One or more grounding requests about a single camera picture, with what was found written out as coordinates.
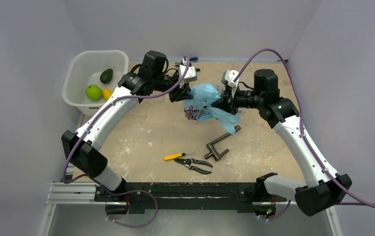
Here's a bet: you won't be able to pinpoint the light blue plastic bag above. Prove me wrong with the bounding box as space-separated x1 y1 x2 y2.
183 83 241 134

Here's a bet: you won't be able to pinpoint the yellow fake fruit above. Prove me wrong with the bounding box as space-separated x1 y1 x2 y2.
102 88 113 101

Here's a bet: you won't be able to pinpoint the dark green fake avocado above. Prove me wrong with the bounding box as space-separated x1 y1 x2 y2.
99 68 113 84

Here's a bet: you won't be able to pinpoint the white plastic basin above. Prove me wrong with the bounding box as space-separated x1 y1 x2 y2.
62 50 129 116

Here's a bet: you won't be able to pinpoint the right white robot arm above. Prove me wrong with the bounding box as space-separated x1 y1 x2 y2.
211 69 352 216

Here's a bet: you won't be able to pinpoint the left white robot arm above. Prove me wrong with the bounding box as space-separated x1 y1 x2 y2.
61 50 189 201

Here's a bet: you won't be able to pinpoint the green fake apple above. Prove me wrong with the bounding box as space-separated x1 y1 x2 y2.
85 85 103 101

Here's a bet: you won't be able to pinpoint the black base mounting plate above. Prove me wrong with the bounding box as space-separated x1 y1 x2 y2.
94 182 286 214

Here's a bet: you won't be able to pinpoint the blue handled pliers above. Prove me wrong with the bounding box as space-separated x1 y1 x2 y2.
174 57 201 72

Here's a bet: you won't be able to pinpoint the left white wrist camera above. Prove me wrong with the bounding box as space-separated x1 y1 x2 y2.
178 57 197 84

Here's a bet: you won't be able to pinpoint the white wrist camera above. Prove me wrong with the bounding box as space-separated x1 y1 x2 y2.
178 57 197 84
221 70 239 89

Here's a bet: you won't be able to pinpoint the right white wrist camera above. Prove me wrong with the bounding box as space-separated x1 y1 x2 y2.
221 70 239 89

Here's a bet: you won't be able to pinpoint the dark metal crank handle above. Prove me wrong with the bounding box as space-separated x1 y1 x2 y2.
203 132 233 161

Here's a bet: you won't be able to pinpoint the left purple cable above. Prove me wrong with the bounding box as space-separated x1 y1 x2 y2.
61 55 158 228

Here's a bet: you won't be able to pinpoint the yellow handled screwdriver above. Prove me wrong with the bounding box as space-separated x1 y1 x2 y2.
163 151 194 161

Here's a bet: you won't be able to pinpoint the black handled pliers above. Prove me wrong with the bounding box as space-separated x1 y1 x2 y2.
174 158 213 175

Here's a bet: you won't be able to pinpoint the aluminium extrusion rail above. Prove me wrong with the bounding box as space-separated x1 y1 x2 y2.
45 181 336 206

